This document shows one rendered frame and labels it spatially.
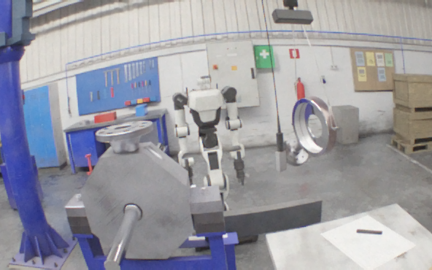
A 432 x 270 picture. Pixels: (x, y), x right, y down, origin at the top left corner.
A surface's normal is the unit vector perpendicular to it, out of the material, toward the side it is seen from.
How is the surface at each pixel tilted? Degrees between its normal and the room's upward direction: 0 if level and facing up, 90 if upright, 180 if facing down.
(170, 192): 90
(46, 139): 90
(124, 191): 90
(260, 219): 90
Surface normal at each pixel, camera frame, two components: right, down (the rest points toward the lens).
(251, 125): 0.02, 0.22
